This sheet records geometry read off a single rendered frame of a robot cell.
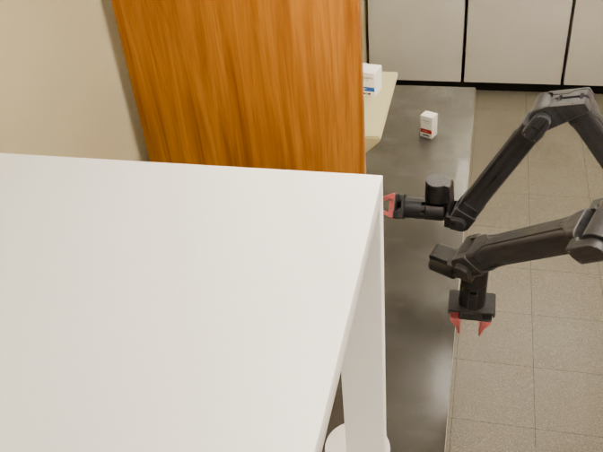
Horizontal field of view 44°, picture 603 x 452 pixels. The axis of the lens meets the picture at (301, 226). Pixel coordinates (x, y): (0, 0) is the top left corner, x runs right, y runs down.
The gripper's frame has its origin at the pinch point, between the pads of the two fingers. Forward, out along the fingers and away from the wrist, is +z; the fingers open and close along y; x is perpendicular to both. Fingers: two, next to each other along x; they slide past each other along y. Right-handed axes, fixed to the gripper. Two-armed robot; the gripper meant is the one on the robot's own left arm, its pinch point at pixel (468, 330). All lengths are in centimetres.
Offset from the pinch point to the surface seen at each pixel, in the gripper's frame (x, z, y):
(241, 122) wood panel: -7, -48, 50
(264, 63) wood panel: -7, -61, 44
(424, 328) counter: -14.4, 15.9, 10.7
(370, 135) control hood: -15, -41, 24
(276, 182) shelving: 71, -89, 20
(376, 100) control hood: -31, -41, 25
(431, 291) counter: -29.0, 16.0, 10.2
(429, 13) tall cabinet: -325, 58, 32
